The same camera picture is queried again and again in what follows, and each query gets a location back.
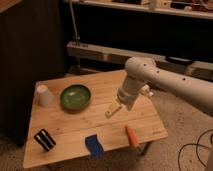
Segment wooden folding table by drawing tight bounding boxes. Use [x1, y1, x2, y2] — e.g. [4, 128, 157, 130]
[23, 70, 168, 168]

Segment black cables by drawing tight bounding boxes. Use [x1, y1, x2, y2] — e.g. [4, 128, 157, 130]
[177, 129, 213, 171]

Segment black handle object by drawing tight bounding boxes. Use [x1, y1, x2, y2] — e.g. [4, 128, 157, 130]
[165, 56, 194, 66]

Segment upper wooden shelf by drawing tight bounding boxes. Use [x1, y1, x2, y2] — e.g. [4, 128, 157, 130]
[63, 0, 213, 20]

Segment black striped eraser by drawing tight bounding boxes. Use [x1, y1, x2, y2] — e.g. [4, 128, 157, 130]
[34, 129, 56, 152]

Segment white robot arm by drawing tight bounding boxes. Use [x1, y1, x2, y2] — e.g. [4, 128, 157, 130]
[105, 57, 213, 118]

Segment low white shelf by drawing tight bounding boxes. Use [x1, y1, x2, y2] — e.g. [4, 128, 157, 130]
[66, 42, 213, 80]

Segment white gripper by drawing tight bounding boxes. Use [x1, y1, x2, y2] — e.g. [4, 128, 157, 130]
[105, 78, 154, 118]

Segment metal lamp stand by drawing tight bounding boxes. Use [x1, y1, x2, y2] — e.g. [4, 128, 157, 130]
[69, 0, 86, 46]

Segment green ceramic bowl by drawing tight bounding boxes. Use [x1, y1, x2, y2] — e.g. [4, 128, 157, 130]
[60, 84, 91, 111]

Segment blue sponge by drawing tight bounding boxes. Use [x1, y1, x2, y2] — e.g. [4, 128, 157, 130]
[85, 135, 104, 158]

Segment orange carrot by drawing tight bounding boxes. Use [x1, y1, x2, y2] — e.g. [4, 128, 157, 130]
[125, 125, 139, 148]

